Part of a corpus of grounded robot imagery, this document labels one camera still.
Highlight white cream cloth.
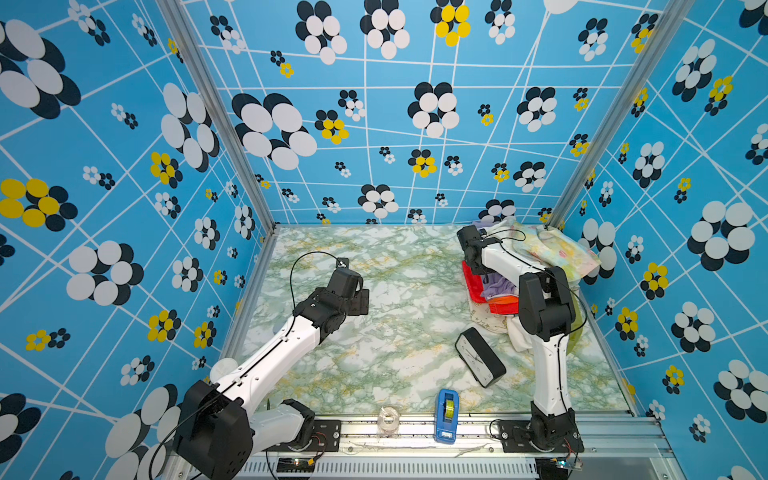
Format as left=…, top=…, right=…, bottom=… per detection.
left=473, top=217, right=577, bottom=354

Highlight purple cloth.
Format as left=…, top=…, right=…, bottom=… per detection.
left=481, top=272, right=518, bottom=301

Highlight black alarm clock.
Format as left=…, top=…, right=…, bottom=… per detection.
left=454, top=327, right=507, bottom=388

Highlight clear tape roll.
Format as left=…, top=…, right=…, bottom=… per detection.
left=377, top=406, right=400, bottom=436

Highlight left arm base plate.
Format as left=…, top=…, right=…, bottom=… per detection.
left=268, top=419, right=342, bottom=453

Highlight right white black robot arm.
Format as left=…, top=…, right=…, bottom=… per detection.
left=457, top=225, right=576, bottom=451

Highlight aluminium front rail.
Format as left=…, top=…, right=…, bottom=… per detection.
left=158, top=412, right=685, bottom=480

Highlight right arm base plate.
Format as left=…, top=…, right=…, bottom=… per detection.
left=496, top=417, right=584, bottom=455

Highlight white round jar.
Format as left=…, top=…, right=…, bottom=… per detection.
left=209, top=357, right=239, bottom=384

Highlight blue tape dispenser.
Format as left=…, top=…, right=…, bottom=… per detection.
left=434, top=389, right=460, bottom=444

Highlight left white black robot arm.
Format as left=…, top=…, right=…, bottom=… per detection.
left=172, top=268, right=370, bottom=479

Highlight pastel floral cloth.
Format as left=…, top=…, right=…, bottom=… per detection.
left=511, top=221, right=601, bottom=284

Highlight red cloth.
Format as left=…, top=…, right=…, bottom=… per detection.
left=462, top=261, right=519, bottom=316

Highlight green cloth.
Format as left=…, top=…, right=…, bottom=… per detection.
left=566, top=291, right=586, bottom=354

